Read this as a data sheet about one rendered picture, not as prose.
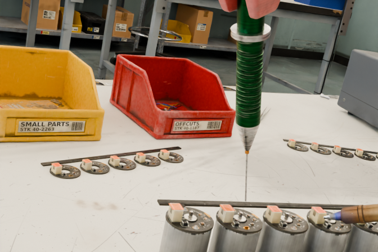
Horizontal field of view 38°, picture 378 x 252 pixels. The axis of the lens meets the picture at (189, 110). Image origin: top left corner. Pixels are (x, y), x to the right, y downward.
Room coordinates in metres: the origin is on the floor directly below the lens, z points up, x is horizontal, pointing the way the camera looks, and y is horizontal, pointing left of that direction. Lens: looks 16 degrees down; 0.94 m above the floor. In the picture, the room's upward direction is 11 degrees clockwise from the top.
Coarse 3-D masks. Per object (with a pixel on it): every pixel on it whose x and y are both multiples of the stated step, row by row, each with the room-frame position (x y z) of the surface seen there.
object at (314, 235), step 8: (312, 224) 0.28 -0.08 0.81; (312, 232) 0.28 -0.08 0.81; (320, 232) 0.27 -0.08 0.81; (328, 232) 0.27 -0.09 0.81; (304, 240) 0.28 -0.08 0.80; (312, 240) 0.27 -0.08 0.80; (320, 240) 0.27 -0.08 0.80; (328, 240) 0.27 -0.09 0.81; (336, 240) 0.27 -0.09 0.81; (344, 240) 0.27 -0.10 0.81; (304, 248) 0.28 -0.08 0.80; (312, 248) 0.27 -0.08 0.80; (320, 248) 0.27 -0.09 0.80; (328, 248) 0.27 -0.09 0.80; (336, 248) 0.27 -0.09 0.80
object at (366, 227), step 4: (356, 224) 0.29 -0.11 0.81; (360, 224) 0.29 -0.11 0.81; (364, 224) 0.29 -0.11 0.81; (368, 224) 0.28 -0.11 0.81; (372, 224) 0.29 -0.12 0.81; (376, 224) 0.29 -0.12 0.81; (364, 228) 0.28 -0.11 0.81; (368, 228) 0.28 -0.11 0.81; (372, 228) 0.28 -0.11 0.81; (372, 232) 0.28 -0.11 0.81; (376, 232) 0.28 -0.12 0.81
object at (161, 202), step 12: (168, 204) 0.26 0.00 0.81; (192, 204) 0.27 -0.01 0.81; (204, 204) 0.27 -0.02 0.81; (216, 204) 0.27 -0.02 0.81; (228, 204) 0.28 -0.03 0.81; (240, 204) 0.28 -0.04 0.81; (252, 204) 0.28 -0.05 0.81; (264, 204) 0.29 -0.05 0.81; (276, 204) 0.29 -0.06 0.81; (288, 204) 0.29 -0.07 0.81; (300, 204) 0.30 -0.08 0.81; (312, 204) 0.30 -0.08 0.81; (324, 204) 0.30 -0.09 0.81; (336, 204) 0.31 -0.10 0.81
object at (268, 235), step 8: (264, 224) 0.27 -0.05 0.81; (264, 232) 0.27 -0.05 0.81; (272, 232) 0.26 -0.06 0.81; (280, 232) 0.26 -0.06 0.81; (304, 232) 0.27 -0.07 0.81; (264, 240) 0.27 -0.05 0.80; (272, 240) 0.26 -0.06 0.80; (280, 240) 0.26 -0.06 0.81; (288, 240) 0.26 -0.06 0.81; (296, 240) 0.26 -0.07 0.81; (256, 248) 0.27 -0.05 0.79; (264, 248) 0.26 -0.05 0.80; (272, 248) 0.26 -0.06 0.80; (280, 248) 0.26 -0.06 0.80; (288, 248) 0.26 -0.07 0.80; (296, 248) 0.26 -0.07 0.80
